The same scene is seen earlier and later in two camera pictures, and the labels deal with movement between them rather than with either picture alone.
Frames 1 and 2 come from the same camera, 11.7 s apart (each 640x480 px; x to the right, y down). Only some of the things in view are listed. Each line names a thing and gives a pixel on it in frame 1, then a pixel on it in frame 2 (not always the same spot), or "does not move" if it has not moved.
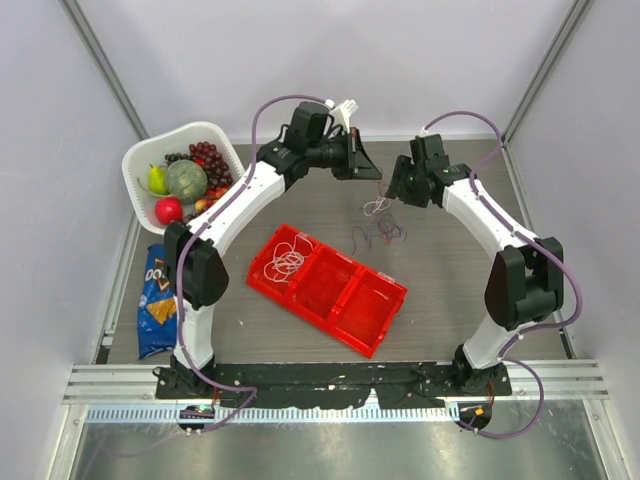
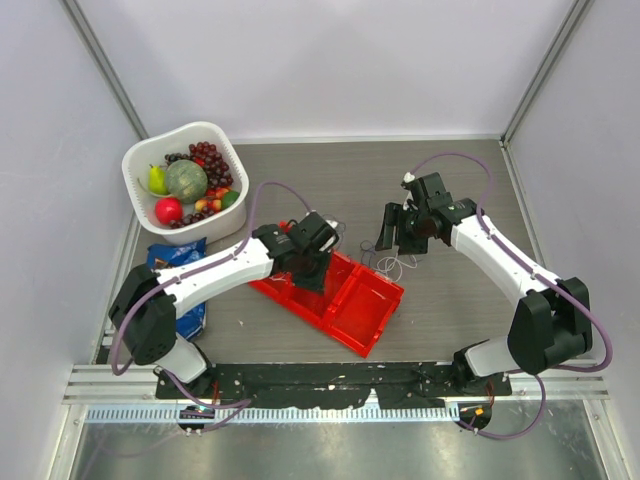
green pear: x=158 y=180 does not move
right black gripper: x=403 y=166 to x=395 y=215
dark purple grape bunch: x=170 y=158 does not move
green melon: x=186 y=180 does not move
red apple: x=168 y=209 does not move
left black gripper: x=357 y=165 to x=316 y=283
